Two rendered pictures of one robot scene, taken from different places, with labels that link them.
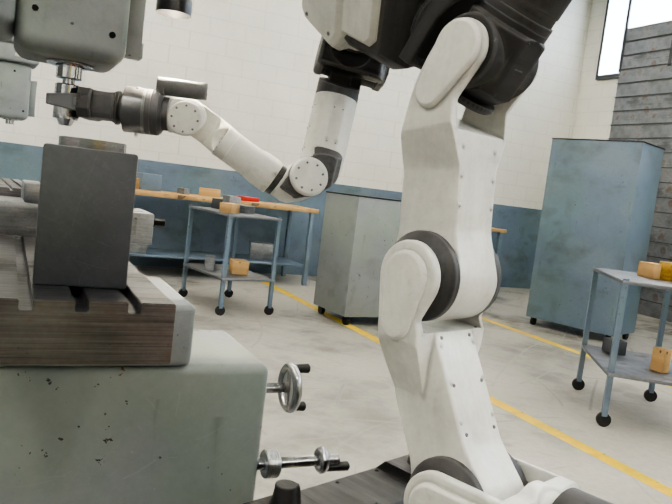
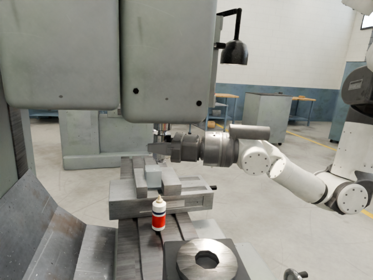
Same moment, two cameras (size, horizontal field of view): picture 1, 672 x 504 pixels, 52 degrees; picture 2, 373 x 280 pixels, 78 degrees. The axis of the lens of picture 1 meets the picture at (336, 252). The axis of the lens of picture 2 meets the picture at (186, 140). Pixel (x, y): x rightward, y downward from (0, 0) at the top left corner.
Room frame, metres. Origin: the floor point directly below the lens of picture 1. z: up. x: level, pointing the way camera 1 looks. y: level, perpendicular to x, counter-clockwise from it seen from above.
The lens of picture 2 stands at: (0.78, 0.38, 1.42)
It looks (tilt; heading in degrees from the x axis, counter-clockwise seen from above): 16 degrees down; 11
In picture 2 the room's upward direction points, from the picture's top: 4 degrees clockwise
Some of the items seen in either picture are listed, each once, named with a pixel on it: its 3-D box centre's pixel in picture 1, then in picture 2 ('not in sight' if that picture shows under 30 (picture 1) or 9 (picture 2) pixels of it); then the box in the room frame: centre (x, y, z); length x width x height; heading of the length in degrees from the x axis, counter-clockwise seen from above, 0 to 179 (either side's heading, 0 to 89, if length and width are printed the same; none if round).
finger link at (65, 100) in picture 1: (62, 100); (159, 149); (1.30, 0.54, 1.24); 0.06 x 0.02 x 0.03; 97
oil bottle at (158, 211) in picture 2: not in sight; (159, 211); (1.37, 0.56, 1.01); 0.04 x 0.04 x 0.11
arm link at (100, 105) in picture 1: (115, 109); (196, 148); (1.34, 0.46, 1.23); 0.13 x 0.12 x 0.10; 7
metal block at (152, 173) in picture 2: not in sight; (152, 175); (1.49, 0.63, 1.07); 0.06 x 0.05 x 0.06; 28
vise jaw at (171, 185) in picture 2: not in sight; (168, 180); (1.51, 0.58, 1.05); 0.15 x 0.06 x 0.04; 28
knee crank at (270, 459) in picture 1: (304, 461); not in sight; (1.44, 0.01, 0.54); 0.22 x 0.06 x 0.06; 116
